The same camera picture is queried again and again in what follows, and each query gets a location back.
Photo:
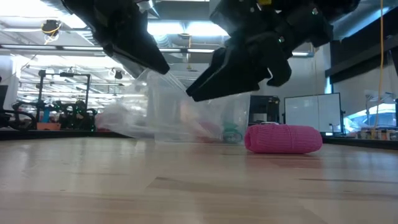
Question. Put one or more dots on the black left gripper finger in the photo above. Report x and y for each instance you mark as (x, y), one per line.
(133, 68)
(140, 53)

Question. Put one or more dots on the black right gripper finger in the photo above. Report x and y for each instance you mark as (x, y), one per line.
(245, 81)
(217, 68)

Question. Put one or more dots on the long ceiling light bar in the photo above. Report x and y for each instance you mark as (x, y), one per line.
(46, 47)

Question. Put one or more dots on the row of small boxes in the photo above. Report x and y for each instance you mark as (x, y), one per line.
(379, 134)

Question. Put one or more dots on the red item inside box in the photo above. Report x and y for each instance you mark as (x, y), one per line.
(211, 130)

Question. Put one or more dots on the black robot with green lights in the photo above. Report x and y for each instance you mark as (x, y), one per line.
(74, 118)

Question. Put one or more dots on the orange box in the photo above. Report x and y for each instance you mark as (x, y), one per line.
(48, 126)

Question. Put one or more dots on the clear plastic zip bag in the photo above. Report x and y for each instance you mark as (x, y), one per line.
(130, 121)

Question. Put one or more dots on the black gantry frame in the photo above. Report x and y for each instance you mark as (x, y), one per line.
(74, 75)

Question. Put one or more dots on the black cabinet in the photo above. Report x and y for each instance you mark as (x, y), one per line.
(264, 107)

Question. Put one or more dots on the pink elastic bandage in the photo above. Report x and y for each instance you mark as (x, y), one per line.
(283, 138)

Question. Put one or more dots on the black background robot arm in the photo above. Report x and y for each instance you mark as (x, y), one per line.
(7, 121)

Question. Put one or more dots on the black hanging lamp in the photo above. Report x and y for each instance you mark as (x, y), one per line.
(118, 75)

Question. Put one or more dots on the green item inside box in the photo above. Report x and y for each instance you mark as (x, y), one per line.
(232, 132)

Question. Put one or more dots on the white board on stand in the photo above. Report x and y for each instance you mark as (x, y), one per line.
(311, 109)

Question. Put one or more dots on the clear plastic storage box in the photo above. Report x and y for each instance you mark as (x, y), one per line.
(242, 112)

